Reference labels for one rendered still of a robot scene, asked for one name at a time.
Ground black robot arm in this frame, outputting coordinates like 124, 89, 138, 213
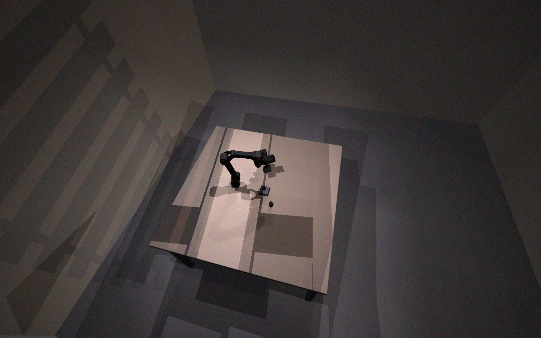
220, 150, 276, 188

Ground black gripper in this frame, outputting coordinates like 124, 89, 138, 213
259, 149, 271, 173

